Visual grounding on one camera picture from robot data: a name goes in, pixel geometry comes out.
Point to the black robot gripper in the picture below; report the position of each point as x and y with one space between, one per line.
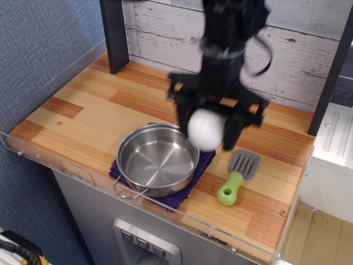
218 88

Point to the white toy mushroom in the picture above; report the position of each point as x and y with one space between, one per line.
206 129

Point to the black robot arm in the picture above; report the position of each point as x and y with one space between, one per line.
229 25

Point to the stainless steel pot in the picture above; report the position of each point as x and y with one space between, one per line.
154 161

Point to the green grey toy spatula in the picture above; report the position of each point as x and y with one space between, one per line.
243 166

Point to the purple cloth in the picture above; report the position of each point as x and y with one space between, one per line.
204 163

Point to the white side cabinet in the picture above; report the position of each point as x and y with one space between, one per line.
327 181

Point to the grey toy fridge cabinet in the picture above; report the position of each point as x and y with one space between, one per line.
205 231

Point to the silver dispenser panel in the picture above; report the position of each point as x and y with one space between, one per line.
139 246

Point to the clear acrylic guard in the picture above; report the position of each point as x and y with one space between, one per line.
32 71

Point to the black yellow object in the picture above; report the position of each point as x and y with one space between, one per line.
15 249

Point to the dark right post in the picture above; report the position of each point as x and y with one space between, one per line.
333 75

